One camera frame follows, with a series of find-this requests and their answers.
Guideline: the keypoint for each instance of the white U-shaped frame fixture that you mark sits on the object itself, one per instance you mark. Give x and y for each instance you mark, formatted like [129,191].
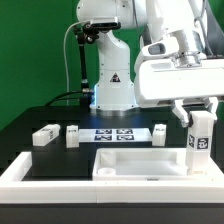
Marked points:
[14,189]

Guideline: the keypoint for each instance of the black camera on mount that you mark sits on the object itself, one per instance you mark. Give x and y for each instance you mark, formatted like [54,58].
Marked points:
[89,31]

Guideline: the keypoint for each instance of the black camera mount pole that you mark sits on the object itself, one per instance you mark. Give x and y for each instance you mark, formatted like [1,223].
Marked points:
[84,79]

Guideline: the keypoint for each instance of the white marker tag sheet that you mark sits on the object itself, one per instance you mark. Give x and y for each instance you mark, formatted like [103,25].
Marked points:
[115,135]

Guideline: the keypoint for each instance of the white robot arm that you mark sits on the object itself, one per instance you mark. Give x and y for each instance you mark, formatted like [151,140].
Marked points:
[145,22]

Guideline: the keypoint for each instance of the white desk top panel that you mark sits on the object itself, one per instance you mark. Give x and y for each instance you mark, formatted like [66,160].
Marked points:
[149,164]

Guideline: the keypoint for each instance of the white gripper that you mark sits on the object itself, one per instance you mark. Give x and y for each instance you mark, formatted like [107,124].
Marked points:
[159,83]

